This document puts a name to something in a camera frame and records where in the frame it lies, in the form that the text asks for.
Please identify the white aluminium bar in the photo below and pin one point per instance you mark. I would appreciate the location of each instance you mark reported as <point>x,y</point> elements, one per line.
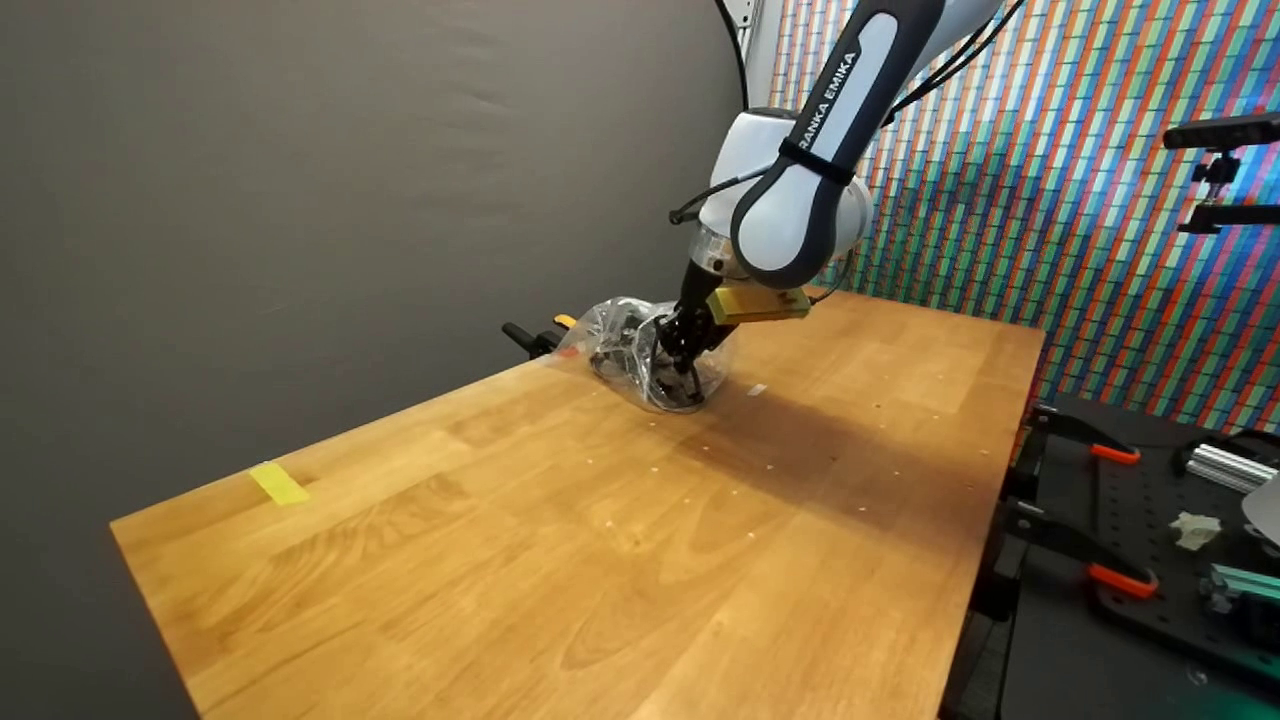
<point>1228,467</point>

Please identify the black camera mount rod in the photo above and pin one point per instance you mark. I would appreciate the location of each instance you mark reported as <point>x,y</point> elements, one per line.
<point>1223,134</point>
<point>1232,215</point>

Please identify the grey round plate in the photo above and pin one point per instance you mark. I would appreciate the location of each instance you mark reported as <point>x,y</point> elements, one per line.
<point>1266,515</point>

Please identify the white vertical post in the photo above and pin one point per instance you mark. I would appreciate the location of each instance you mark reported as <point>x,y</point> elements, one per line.
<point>760,45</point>

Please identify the yellow tape strip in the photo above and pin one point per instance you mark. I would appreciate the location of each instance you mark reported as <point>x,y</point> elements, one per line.
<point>277,483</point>

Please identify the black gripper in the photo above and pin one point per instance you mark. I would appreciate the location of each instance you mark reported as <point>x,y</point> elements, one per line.
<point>700,301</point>

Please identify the black clamp with yellow tip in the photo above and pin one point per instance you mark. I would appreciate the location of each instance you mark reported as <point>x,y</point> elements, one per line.
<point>529,338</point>

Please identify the white crumpled object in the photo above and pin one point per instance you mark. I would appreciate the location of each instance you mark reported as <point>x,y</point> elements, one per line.
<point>1197,530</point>

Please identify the tan wrist camera box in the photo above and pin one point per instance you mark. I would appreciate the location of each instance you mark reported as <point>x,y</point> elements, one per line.
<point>757,301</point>

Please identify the teal metal bar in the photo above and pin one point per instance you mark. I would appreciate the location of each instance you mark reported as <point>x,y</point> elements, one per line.
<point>1244,584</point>

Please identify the black side bench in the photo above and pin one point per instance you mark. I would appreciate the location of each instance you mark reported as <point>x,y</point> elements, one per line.
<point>1065,642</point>

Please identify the clear plastic bag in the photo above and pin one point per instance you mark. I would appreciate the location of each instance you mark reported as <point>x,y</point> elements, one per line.
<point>626,350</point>

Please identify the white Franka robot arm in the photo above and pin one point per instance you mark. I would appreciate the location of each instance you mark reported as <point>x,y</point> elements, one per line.
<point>812,173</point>

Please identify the black backdrop frame edge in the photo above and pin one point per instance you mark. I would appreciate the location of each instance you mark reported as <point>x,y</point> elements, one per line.
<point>734,43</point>

